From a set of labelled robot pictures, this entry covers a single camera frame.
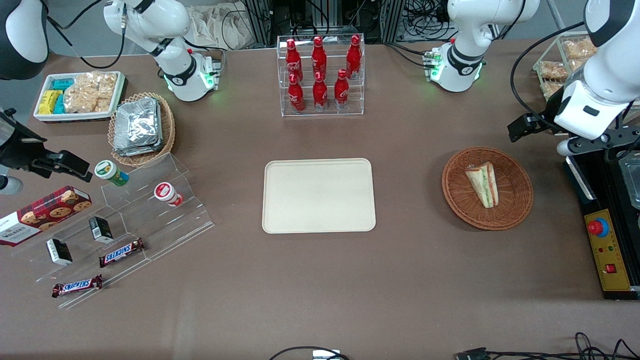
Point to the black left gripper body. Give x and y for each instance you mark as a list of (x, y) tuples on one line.
[(551, 112)]

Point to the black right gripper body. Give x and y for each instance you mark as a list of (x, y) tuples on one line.
[(16, 148)]

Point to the plastic-wrapped triangle sandwich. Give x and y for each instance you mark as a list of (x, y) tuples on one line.
[(484, 184)]

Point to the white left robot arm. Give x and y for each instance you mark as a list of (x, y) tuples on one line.
[(465, 60)]

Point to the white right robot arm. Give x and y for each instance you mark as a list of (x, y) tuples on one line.
[(177, 70)]

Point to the white rectangular snack tray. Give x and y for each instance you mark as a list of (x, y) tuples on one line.
[(45, 117)]

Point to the round brown wicker basket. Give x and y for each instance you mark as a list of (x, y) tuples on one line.
[(460, 195)]

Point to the oval brown wicker basket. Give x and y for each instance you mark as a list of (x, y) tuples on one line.
[(167, 135)]

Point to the beige plastic tray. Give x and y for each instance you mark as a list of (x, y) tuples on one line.
[(319, 196)]

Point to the green-lidded snack cup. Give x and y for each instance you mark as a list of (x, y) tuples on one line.
[(109, 171)]

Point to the clear bag of pastry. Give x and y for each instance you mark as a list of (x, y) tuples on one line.
[(552, 69), (580, 48), (550, 88)]

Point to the red tartan cookie box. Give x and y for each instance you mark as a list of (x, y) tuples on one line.
[(45, 212)]

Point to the clear container on control box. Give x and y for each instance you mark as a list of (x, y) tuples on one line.
[(631, 180)]

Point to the yellow snack packet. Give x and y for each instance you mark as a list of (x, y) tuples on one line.
[(48, 101)]

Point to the teal snack packet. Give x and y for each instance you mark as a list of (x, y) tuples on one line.
[(59, 105), (64, 84)]

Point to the clear acrylic snack bin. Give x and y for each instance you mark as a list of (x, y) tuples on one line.
[(550, 55)]

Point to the small black box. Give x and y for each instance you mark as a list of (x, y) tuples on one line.
[(101, 229), (59, 251)]

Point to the clear bag of crackers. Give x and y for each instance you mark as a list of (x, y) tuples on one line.
[(90, 92)]

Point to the silver foil packs stack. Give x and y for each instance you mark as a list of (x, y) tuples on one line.
[(137, 127)]

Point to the red emergency stop button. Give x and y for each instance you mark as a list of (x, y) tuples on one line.
[(598, 227)]

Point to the red-lidded snack cup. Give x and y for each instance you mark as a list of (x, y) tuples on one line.
[(166, 193)]

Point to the brown Snickers bar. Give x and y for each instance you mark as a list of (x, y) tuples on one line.
[(121, 252), (77, 286)]

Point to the clear acrylic stepped stand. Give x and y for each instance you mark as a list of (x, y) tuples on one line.
[(165, 225)]

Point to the black and yellow control box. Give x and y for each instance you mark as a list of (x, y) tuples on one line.
[(607, 260)]

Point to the red cola bottle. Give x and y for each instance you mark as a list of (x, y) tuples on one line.
[(295, 95), (341, 91), (354, 56), (292, 60), (320, 92), (318, 56)]

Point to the clear acrylic bottle rack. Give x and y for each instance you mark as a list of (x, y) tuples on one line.
[(325, 107)]

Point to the beige cloth bag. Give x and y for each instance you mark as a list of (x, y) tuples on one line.
[(215, 25)]

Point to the small white device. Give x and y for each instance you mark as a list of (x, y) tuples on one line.
[(326, 355)]

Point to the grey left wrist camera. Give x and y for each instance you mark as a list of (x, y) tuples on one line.
[(565, 147)]

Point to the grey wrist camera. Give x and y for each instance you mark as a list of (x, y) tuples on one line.
[(565, 147), (9, 185)]

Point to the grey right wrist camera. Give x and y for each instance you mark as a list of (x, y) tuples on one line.
[(9, 185)]

